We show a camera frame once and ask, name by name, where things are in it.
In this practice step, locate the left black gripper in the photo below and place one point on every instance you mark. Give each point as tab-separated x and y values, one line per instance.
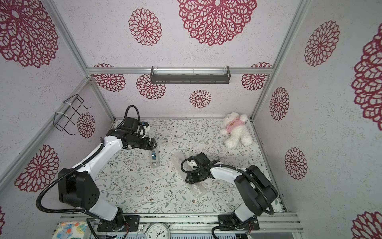
146	146

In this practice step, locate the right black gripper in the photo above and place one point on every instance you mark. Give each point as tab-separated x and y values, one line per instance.
194	175

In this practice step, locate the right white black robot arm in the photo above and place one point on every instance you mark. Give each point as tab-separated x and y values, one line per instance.
256	191

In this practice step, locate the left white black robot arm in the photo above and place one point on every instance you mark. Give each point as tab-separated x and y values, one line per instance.
79	189

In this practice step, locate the white teddy bear pink shirt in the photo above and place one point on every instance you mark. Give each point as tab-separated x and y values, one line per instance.
233	125

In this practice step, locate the white analog clock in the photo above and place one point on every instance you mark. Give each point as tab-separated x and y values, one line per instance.
158	231

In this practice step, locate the colourful tissue box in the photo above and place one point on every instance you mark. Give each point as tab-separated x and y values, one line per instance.
72	230

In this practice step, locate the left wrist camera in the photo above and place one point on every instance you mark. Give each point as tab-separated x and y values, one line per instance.
144	127

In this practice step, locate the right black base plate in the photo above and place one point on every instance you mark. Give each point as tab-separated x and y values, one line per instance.
232	223

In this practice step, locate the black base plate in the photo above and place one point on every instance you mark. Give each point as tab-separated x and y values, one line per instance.
232	223
129	222

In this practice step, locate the black wall shelf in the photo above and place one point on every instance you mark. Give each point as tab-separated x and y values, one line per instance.
189	75

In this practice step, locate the black wire wall rack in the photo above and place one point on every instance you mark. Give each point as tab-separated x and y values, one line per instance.
62	118

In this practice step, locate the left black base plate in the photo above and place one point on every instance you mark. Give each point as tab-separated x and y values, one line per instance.
129	222

